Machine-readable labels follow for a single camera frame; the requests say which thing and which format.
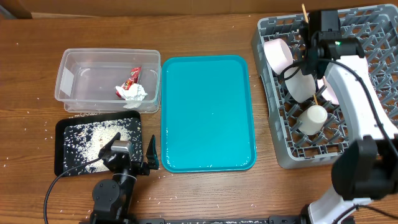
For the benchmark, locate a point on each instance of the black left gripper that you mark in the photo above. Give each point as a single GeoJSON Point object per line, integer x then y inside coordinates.
{"type": "Point", "coordinates": [143, 168]}

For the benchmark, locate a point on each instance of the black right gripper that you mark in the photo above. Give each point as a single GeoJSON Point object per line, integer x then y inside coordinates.
{"type": "Point", "coordinates": [306, 67]}

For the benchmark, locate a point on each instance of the grey bowl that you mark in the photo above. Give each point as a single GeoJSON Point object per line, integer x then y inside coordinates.
{"type": "Point", "coordinates": [301, 87]}

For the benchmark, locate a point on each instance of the large pink plate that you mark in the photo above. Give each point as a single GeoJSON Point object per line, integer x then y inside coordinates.
{"type": "Point", "coordinates": [327, 92]}

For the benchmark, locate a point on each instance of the white paper cup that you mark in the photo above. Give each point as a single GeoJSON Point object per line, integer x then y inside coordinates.
{"type": "Point", "coordinates": [312, 119]}

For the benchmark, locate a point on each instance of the white tissue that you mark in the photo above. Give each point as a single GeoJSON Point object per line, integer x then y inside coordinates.
{"type": "Point", "coordinates": [135, 92]}

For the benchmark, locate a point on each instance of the red snack wrapper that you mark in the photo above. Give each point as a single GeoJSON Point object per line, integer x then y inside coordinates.
{"type": "Point", "coordinates": [134, 76]}

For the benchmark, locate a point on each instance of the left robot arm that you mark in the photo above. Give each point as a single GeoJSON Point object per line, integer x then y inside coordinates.
{"type": "Point", "coordinates": [112, 197]}

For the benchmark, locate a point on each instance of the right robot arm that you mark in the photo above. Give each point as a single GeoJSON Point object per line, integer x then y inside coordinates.
{"type": "Point", "coordinates": [367, 170]}

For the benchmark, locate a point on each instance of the grey dishwasher rack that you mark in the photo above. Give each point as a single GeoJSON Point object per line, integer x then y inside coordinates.
{"type": "Point", "coordinates": [376, 28]}

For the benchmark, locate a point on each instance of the black tray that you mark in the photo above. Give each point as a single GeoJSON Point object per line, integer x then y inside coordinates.
{"type": "Point", "coordinates": [79, 140]}

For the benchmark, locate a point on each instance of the teal serving tray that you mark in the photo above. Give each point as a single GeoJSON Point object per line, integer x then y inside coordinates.
{"type": "Point", "coordinates": [207, 123]}

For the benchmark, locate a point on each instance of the clear plastic bin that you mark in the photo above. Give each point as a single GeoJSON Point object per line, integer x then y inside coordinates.
{"type": "Point", "coordinates": [87, 79]}

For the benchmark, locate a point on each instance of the black mounting rail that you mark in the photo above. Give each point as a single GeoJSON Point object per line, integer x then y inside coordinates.
{"type": "Point", "coordinates": [217, 220]}

